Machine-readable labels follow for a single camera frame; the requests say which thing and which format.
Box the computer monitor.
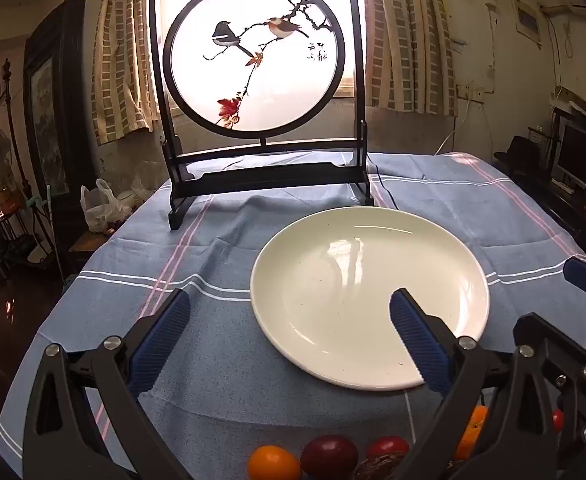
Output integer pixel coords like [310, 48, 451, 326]
[553, 120, 586, 196]

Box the dark framed painting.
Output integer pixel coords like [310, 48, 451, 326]
[23, 0, 86, 211]

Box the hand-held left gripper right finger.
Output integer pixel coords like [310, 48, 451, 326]
[389, 288, 562, 480]

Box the mandarin orange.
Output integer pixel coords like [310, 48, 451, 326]
[453, 405, 489, 461]

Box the black cable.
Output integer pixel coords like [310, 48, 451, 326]
[367, 157, 399, 211]

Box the white plastic bag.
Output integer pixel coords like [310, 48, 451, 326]
[80, 178, 134, 233]

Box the small white wall frame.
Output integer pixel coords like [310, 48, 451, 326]
[513, 0, 544, 48]

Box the dark red plum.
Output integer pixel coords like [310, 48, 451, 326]
[300, 435, 359, 480]

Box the checked beige curtain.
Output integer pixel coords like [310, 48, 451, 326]
[370, 0, 496, 116]
[90, 0, 159, 146]

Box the blue striped tablecloth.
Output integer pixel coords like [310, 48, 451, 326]
[0, 152, 586, 480]

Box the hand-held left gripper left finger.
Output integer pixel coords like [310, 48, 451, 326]
[22, 288, 192, 480]

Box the white power cable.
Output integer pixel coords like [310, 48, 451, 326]
[433, 97, 474, 156]

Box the round bird screen on stand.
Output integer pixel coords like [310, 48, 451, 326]
[149, 0, 375, 231]

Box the black hat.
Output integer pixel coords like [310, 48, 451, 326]
[493, 135, 544, 171]

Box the brown walnut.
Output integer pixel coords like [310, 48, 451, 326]
[355, 452, 409, 480]

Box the white round plate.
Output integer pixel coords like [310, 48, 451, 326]
[249, 206, 490, 392]

